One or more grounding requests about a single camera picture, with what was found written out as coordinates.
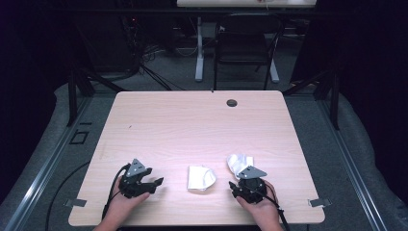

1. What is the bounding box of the black folding chair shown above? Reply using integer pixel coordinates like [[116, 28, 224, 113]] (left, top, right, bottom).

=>
[[213, 13, 287, 91]]

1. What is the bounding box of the metal floor rail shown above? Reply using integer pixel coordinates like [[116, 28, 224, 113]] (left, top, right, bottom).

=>
[[319, 95, 390, 231], [0, 95, 94, 231]]

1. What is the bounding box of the person's right hand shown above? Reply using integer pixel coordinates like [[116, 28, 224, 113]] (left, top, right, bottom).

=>
[[235, 180, 281, 227]]

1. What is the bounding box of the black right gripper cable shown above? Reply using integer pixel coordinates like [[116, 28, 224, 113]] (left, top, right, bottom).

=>
[[263, 183, 292, 231]]

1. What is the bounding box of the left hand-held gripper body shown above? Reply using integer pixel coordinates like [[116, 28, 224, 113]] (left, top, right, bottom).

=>
[[117, 158, 149, 199]]

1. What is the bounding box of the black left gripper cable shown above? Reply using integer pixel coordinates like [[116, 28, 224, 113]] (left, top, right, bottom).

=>
[[101, 163, 132, 221]]

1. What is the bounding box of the person's left hand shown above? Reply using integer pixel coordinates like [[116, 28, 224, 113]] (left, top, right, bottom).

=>
[[106, 177, 152, 226]]

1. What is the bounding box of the white desk leg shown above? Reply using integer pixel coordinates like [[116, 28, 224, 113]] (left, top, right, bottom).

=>
[[268, 58, 281, 85], [194, 16, 206, 83]]

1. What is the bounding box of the white desk top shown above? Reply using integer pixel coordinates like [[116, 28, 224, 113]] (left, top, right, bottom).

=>
[[176, 0, 318, 9]]

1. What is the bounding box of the white sock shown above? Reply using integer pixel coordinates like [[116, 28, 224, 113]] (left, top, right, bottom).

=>
[[187, 165, 217, 193], [226, 153, 255, 180]]

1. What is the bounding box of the black floor cable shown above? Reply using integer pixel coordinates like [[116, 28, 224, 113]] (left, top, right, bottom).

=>
[[44, 161, 91, 231]]

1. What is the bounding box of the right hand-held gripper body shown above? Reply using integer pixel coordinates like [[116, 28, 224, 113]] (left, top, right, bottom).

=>
[[236, 165, 268, 205]]

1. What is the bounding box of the black metal stand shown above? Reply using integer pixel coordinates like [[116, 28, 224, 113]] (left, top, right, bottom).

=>
[[282, 67, 341, 131], [66, 62, 127, 128]]

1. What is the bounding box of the bundle of black cables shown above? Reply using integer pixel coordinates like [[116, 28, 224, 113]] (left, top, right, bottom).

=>
[[120, 13, 188, 92]]

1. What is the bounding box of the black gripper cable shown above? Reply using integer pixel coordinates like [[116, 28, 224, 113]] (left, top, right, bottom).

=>
[[263, 183, 292, 231], [101, 163, 132, 221]]

